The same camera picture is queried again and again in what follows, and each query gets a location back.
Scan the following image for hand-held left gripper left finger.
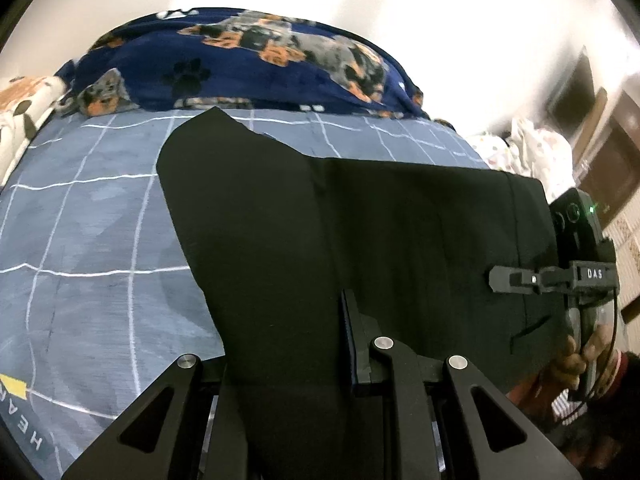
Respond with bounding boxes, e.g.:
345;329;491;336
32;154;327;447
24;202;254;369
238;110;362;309
60;354;251;480

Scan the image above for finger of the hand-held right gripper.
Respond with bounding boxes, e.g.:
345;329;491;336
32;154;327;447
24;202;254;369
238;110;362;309
486;265;572;296

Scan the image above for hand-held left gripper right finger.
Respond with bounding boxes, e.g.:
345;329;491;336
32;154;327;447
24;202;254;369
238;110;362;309
340;288;583;480

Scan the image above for black pants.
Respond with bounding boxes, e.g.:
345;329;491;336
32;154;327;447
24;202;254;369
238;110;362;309
156;106;568;480

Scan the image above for person's right forearm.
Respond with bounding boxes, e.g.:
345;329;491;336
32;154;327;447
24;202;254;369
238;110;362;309
595;347;640;413

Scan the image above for person's right hand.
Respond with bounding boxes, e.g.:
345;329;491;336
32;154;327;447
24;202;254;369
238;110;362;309
544;332;617;397

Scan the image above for white dotted cloth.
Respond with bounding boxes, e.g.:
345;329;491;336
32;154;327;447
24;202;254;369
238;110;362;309
475;116;576;202

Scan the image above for blue grid bedsheet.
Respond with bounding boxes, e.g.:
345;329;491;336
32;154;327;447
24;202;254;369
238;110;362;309
0;107;493;480

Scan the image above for person's dark clothing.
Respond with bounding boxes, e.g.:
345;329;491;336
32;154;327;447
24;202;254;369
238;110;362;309
510;385;640;480

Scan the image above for white floral pillow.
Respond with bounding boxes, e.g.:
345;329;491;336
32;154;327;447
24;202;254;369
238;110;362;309
0;75;68;187

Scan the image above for navy dog print blanket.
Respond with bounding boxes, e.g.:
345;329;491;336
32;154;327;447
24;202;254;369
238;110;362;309
55;7;427;121

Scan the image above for black cable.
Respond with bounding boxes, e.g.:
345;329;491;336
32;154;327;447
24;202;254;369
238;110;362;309
547;287;621;433

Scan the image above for dark wall frame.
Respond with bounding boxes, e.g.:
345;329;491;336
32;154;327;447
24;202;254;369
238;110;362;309
546;46;597;122

